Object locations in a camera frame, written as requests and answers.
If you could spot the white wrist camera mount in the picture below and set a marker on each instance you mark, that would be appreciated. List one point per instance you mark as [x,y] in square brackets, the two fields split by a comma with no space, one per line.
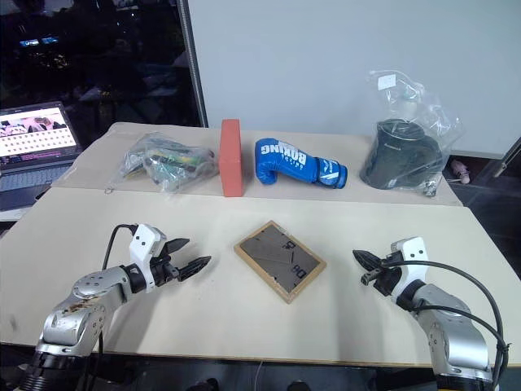
[412,254]
[143,241]

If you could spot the small pink object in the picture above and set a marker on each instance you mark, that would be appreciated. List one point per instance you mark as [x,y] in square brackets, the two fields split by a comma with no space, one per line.
[461,170]

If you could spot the plastic bag with black item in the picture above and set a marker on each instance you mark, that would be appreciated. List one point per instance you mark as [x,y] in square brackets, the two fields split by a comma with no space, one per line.
[401,150]

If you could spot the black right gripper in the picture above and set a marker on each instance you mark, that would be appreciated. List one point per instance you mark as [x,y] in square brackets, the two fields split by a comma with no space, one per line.
[390,277]

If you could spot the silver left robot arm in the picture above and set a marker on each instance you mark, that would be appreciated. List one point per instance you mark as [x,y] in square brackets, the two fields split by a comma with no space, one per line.
[81,303]

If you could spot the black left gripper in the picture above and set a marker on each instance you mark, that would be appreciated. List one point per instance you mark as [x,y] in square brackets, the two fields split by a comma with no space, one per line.
[165,269]

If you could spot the grey slanted metal bar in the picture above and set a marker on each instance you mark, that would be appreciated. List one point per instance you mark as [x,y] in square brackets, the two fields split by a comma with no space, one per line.
[508,156]

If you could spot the laptop computer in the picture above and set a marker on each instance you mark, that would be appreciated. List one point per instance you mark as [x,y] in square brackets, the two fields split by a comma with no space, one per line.
[32,150]

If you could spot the plastic bag with green items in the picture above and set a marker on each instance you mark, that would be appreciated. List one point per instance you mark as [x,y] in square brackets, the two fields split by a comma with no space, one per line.
[167,161]

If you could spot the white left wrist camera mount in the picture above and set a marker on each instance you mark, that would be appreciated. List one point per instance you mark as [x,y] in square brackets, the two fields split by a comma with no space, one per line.
[143,241]

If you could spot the wooden picture frame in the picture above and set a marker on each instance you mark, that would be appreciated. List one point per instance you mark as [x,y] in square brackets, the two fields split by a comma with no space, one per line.
[280,260]

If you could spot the dark rounded shape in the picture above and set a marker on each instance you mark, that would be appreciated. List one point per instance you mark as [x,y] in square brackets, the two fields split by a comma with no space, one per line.
[298,385]
[207,385]

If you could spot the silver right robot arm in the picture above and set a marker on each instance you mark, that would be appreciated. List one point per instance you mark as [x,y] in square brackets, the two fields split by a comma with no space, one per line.
[452,322]

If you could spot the blue boxing glove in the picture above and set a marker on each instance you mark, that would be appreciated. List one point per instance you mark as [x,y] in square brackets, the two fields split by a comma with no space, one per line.
[293,163]

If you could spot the red brick block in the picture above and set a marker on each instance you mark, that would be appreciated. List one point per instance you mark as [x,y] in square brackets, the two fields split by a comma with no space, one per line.
[231,159]

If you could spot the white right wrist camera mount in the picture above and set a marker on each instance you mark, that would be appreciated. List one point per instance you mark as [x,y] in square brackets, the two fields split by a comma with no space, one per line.
[412,254]

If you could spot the grey metal partition post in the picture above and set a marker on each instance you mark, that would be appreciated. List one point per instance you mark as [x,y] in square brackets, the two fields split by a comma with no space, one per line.
[194,61]

